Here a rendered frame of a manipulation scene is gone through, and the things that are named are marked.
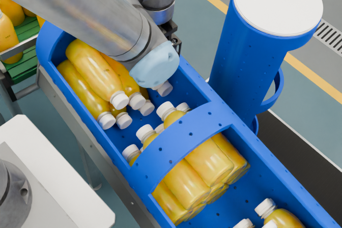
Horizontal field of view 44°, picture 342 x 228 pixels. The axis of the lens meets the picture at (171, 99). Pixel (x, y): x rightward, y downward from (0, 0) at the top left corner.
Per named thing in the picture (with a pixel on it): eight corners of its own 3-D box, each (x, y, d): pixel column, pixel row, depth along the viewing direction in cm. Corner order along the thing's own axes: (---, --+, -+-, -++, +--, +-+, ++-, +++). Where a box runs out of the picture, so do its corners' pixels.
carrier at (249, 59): (198, 155, 198) (258, 156, 200) (236, 36, 123) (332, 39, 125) (195, 103, 213) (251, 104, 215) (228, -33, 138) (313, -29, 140)
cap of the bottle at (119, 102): (123, 101, 102) (127, 106, 102) (110, 106, 100) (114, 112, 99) (126, 90, 100) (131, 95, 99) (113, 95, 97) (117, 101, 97)
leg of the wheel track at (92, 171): (93, 193, 201) (78, 135, 147) (87, 183, 203) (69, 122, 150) (104, 186, 203) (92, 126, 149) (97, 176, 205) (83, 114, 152)
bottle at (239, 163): (246, 168, 97) (195, 110, 104) (249, 159, 91) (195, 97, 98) (222, 187, 96) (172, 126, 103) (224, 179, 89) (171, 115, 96)
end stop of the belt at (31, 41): (3, 61, 122) (0, 55, 120) (1, 59, 123) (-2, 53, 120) (118, 3, 137) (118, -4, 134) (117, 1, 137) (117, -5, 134)
